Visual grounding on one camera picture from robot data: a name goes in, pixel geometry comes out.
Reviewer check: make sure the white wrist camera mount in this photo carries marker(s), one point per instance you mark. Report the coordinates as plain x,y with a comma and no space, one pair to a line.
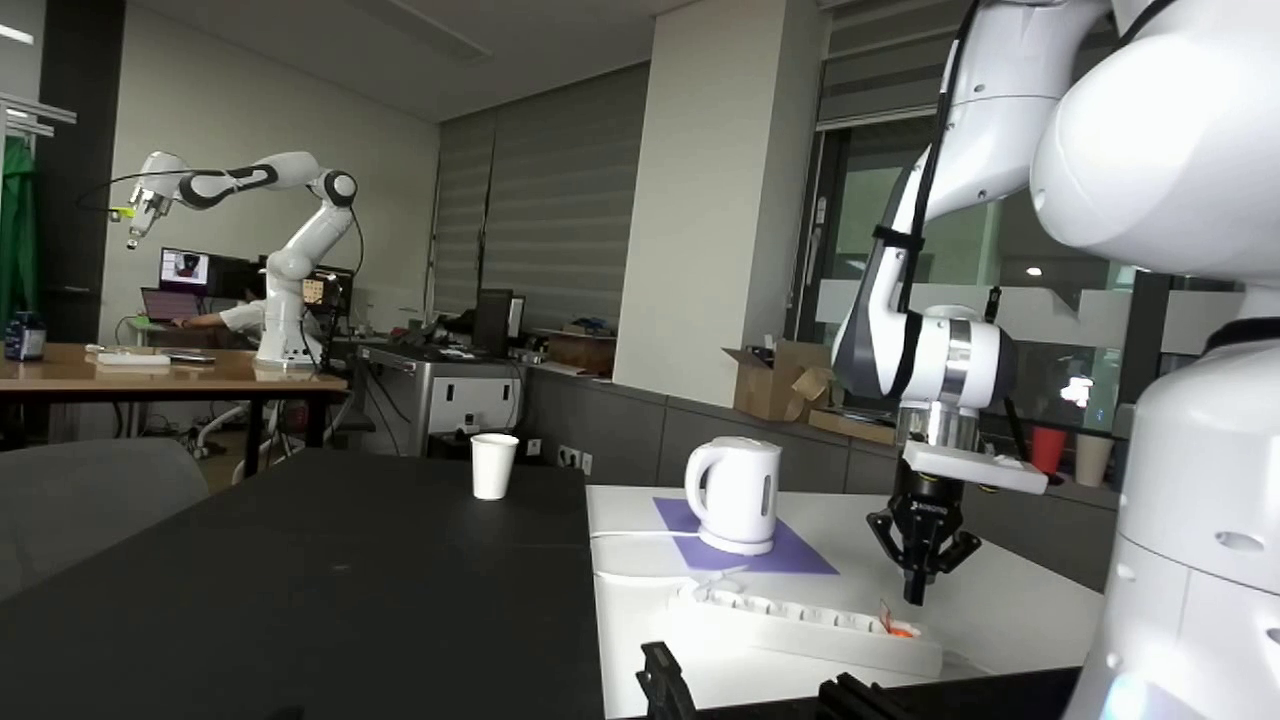
973,465

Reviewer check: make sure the grey chair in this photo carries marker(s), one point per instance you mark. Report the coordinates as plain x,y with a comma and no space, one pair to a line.
82,507

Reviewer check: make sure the grey white cabinet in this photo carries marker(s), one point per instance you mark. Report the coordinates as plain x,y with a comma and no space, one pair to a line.
464,402

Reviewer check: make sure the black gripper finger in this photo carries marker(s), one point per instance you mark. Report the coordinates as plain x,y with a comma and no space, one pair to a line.
892,534
946,559

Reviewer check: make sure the large open cardboard box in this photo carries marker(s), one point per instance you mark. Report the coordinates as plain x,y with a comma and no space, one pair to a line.
775,386

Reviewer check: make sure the red cup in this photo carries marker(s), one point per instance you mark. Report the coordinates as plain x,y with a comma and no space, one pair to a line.
1050,449

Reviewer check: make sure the wooden table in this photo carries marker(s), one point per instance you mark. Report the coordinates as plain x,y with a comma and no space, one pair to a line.
132,373

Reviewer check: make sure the white paper cup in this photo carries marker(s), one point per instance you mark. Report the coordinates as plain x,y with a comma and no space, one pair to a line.
492,465

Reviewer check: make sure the white power strip orange switch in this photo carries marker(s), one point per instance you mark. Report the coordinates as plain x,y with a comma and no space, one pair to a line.
802,620

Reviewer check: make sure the purple mat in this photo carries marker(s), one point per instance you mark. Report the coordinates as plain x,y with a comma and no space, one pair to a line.
802,552

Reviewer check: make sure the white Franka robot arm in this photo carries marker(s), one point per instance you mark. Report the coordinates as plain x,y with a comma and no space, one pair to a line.
1172,162

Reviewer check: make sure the black computer monitor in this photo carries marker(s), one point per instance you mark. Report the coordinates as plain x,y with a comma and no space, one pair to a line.
496,323

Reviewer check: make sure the white electric kettle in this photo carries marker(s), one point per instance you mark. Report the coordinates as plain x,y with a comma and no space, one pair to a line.
741,495

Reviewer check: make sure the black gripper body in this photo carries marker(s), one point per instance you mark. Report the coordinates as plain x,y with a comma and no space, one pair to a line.
931,507

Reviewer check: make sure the black clamp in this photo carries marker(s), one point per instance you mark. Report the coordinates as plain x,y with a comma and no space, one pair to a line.
666,681

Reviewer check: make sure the lit computer monitor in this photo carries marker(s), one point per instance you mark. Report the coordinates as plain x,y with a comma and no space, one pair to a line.
185,265

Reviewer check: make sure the white wall socket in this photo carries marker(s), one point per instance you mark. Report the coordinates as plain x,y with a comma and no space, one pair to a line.
574,457

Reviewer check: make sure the grey partition wall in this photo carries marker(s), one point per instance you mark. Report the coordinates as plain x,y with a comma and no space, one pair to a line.
627,434

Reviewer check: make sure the grey window blinds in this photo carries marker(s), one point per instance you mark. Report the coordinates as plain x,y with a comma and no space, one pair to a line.
562,200

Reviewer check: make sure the green cloth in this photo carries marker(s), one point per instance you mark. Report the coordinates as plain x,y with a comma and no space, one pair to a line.
16,226

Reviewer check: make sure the beige cup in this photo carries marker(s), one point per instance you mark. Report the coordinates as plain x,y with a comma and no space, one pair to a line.
1094,463

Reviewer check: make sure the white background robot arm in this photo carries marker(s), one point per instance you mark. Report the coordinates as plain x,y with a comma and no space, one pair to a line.
284,265

